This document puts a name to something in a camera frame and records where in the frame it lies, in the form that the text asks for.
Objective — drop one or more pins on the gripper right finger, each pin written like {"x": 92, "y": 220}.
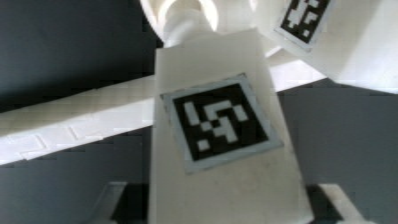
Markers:
{"x": 344, "y": 212}

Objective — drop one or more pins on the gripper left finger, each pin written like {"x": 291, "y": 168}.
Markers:
{"x": 107, "y": 204}

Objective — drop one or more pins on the white stool leg with tag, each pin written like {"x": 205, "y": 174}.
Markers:
{"x": 340, "y": 34}

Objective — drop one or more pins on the white round stool seat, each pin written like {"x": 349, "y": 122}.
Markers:
{"x": 228, "y": 31}

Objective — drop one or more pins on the white front fence wall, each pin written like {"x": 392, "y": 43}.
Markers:
{"x": 81, "y": 119}

